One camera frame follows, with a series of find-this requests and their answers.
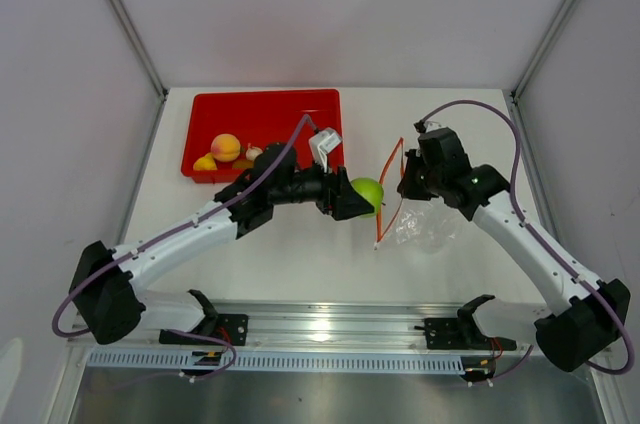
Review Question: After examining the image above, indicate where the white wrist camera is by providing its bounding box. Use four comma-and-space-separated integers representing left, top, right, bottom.
308, 128, 342, 173
413, 119, 442, 134

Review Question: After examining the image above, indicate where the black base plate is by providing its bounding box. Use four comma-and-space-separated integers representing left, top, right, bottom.
414, 317, 517, 351
159, 314, 249, 346

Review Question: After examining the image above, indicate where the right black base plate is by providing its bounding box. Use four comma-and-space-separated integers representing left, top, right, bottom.
414, 317, 517, 351

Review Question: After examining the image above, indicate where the green apple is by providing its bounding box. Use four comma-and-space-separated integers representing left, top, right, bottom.
351, 177, 384, 217

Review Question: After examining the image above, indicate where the large orange peach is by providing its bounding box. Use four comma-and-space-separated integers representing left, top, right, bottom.
210, 133, 242, 162

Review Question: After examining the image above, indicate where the yellow lemon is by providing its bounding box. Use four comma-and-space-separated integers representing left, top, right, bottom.
192, 153, 217, 172

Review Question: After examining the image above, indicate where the clear zip top bag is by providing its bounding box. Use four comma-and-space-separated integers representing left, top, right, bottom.
374, 137, 464, 254

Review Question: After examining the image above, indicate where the garlic bulb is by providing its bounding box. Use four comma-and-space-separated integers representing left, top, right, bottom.
245, 146, 263, 162

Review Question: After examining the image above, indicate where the right frame post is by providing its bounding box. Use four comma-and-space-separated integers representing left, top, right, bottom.
509, 0, 614, 100

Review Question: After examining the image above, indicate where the brown kiwi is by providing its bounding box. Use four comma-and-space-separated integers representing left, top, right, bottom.
231, 159, 254, 170

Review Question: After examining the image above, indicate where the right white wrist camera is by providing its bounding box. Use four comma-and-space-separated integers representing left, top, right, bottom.
413, 119, 442, 134

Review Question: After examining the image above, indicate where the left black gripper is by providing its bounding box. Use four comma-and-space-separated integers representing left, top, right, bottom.
270, 154, 373, 221

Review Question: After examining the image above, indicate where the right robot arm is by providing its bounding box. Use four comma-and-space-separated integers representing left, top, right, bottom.
397, 128, 631, 372

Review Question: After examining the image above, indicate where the perforated cable tray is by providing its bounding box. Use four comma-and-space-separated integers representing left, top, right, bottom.
87, 348, 488, 375

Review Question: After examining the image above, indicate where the frame post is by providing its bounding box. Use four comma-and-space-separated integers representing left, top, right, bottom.
509, 0, 614, 100
75, 0, 169, 100

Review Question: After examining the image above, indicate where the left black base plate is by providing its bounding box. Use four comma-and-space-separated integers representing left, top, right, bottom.
159, 314, 249, 346

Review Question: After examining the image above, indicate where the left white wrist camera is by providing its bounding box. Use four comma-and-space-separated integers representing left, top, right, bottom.
308, 128, 342, 173

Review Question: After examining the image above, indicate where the aluminium rail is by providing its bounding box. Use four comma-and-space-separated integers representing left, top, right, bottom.
67, 301, 614, 356

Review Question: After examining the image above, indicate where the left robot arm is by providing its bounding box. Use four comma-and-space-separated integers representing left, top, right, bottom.
69, 143, 383, 345

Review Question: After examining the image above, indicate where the red plastic bin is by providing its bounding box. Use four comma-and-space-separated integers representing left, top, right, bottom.
181, 89, 342, 184

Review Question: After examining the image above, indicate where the left frame post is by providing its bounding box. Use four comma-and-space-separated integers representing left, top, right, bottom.
75, 0, 169, 100

